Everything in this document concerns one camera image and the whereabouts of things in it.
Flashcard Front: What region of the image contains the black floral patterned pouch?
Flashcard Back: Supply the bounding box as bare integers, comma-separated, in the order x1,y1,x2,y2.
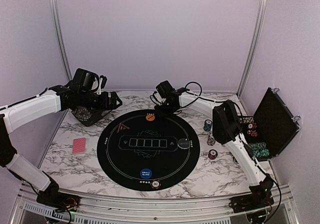
71,106,111,127

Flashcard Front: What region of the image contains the round black poker mat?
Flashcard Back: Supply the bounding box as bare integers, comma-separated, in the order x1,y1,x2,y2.
96,109,201,192

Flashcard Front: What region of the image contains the orange big blind button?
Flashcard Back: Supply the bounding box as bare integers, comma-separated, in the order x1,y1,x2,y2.
145,114,156,122

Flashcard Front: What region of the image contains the black poker chip case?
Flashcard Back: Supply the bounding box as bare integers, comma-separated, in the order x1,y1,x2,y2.
239,87,300,162

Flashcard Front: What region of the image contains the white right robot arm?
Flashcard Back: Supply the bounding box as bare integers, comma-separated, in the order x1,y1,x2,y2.
154,80,275,208

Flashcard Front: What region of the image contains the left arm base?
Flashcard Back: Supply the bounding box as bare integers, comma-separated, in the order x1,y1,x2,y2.
36,183,80,212

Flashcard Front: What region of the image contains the red triangular all-in marker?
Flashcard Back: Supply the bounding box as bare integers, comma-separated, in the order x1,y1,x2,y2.
117,123,130,133

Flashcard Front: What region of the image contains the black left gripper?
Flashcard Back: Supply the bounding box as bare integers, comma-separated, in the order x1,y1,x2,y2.
78,90,122,114

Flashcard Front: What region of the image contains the black dealer button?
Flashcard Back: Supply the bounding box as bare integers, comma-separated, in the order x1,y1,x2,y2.
177,138,191,150

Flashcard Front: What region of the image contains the blue small blind button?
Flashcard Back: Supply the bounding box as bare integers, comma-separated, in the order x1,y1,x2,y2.
140,168,153,180

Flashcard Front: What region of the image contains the white red chip stack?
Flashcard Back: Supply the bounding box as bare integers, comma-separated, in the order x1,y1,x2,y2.
151,180,161,189

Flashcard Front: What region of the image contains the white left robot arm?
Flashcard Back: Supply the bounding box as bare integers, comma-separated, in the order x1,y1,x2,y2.
0,68,123,207

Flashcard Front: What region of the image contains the red brown chip stack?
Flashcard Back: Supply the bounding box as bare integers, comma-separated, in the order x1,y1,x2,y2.
208,149,218,160

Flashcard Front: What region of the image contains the green poker chip stack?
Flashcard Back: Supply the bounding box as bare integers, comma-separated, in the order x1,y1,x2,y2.
203,119,213,132

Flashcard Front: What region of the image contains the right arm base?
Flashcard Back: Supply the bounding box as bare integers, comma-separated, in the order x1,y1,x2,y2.
228,193,275,223

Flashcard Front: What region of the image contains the red playing card deck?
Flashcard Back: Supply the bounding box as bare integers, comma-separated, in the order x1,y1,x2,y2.
72,137,87,155

